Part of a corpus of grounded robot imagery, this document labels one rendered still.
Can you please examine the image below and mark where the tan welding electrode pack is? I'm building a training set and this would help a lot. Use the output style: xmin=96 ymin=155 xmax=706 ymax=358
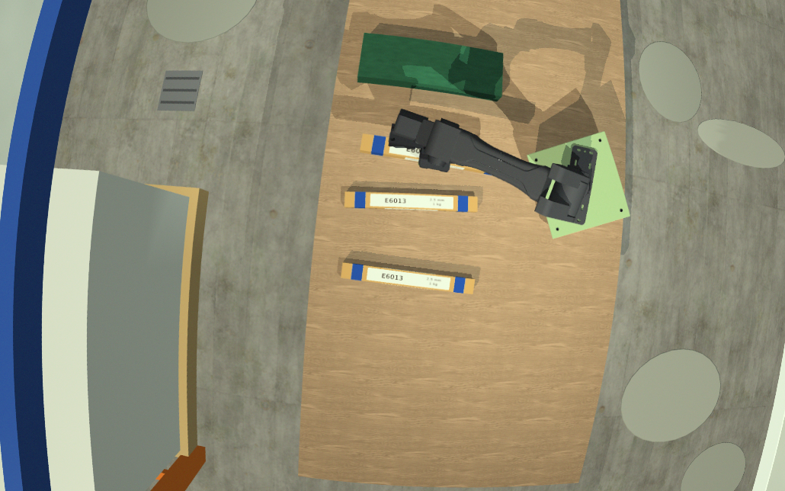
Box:
xmin=360 ymin=133 xmax=490 ymax=175
xmin=344 ymin=191 xmax=478 ymax=213
xmin=341 ymin=262 xmax=475 ymax=294

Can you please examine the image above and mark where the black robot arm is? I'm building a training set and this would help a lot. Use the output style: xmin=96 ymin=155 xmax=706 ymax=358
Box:
xmin=388 ymin=109 xmax=598 ymax=225

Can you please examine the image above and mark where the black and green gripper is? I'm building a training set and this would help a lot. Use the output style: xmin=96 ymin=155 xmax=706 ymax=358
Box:
xmin=418 ymin=158 xmax=450 ymax=172

